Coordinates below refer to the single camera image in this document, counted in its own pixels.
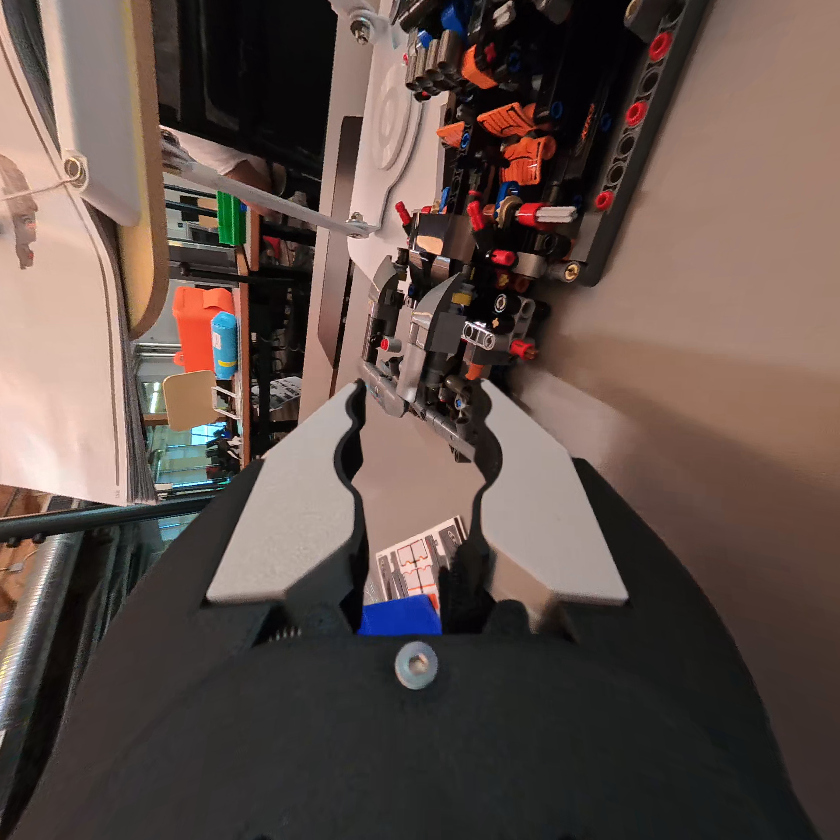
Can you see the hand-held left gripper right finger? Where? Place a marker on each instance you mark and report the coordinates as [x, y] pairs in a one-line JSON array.
[[551, 525]]

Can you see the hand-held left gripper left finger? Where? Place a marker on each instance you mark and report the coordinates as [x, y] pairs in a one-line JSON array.
[[289, 525]]

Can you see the lego car model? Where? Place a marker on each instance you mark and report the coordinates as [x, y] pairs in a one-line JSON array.
[[433, 239]]

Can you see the lego sticker sheet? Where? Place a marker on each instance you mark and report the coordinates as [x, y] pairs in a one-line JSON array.
[[407, 564]]

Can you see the printed paper sheet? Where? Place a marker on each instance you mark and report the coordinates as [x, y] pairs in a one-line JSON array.
[[285, 394]]

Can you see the blue box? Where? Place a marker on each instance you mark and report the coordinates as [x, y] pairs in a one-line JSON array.
[[400, 617]]

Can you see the beige chair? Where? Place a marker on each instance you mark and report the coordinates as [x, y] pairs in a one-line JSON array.
[[190, 400]]

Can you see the black metal bar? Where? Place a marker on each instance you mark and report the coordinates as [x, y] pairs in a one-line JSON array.
[[98, 518]]

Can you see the light blue bottle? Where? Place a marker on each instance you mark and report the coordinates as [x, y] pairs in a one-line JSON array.
[[224, 341]]

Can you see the black metal rack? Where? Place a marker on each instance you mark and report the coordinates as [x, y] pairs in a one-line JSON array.
[[275, 315]]

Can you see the orange box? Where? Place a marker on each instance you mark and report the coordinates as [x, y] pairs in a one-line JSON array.
[[193, 328]]

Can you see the wooden shelf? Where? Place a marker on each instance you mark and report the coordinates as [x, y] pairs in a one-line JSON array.
[[244, 295]]

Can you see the chrome metal tube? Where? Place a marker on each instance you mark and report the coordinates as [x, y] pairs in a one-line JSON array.
[[33, 623]]

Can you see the green box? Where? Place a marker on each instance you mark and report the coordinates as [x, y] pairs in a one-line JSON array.
[[231, 220]]

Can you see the clear round disc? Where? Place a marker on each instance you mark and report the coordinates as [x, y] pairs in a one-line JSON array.
[[394, 128]]

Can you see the white book stand ledge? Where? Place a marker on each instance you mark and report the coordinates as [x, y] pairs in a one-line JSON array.
[[98, 98]]

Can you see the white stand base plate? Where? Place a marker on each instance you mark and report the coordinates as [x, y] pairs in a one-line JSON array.
[[377, 79]]

